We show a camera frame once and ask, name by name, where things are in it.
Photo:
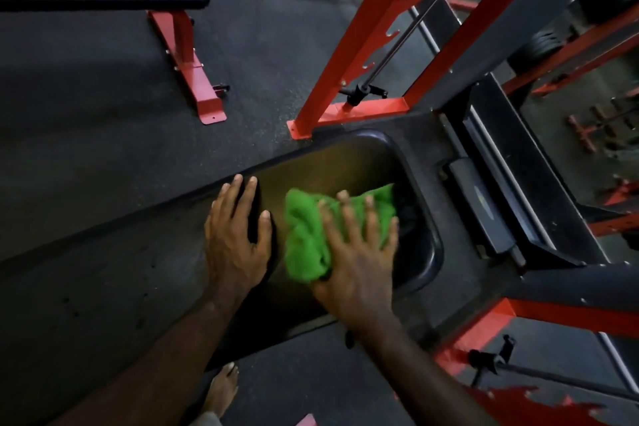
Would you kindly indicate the person's right hand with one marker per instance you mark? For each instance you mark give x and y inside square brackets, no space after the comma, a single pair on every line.
[359,281]

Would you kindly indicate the person's left hand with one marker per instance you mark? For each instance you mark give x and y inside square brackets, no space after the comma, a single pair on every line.
[232,251]

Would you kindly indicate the person's right little finger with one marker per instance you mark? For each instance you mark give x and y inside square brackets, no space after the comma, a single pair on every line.
[392,241]

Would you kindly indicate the person's right middle finger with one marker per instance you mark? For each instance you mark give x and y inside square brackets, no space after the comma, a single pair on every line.
[349,221]

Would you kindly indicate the person's left middle finger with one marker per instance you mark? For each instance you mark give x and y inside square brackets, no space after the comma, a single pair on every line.
[236,201]

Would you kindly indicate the person's right thumb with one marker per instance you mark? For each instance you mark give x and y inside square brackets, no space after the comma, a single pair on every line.
[319,286]

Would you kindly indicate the person's left thumb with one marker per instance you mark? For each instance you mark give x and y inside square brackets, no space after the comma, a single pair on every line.
[264,233]

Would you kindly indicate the green cleaning cloth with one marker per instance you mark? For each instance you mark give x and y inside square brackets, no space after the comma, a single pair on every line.
[304,236]

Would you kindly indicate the person's right forearm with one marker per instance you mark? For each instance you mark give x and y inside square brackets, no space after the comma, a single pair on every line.
[414,375]

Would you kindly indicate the person's left forearm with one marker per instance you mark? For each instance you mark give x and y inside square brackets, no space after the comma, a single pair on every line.
[164,365]

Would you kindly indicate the black rubber bumper block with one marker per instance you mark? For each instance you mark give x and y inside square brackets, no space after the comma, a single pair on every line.
[479,203]

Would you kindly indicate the black rod clamp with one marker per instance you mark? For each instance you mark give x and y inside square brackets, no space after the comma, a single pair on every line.
[487,358]
[360,92]

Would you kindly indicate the person's bare foot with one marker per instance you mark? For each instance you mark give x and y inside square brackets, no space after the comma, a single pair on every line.
[220,390]

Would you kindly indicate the black padded workout bench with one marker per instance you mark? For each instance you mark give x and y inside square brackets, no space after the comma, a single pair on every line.
[125,301]

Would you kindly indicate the red and black smith machine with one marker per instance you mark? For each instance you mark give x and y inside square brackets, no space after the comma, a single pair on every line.
[357,41]

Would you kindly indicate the steel guide rod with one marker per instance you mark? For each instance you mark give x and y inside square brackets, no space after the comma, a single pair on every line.
[424,11]

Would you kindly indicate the red equipment stand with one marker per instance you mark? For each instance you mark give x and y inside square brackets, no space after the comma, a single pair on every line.
[599,123]

